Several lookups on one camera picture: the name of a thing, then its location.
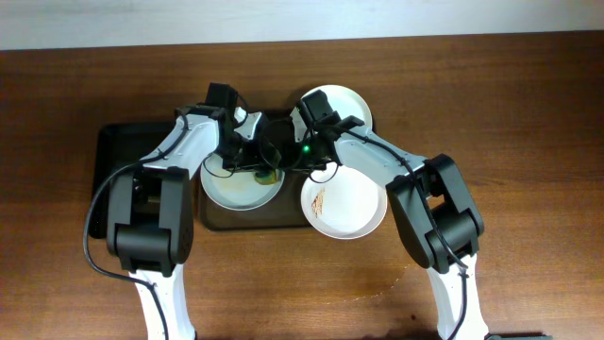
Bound pale grey plate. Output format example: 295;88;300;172
200;154;285;211

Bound green yellow sponge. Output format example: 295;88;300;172
254;170;278;185

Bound white plate top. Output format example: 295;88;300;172
290;85;374;143

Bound white plate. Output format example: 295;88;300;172
290;85;374;143
300;162;388;240

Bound white plate bottom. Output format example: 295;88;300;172
300;162;388;240

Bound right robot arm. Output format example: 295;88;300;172
292;90;489;340

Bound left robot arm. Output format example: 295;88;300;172
97;83;256;339

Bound large brown serving tray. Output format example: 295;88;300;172
197;170;309;231

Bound small black tray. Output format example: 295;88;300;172
92;121;174;213

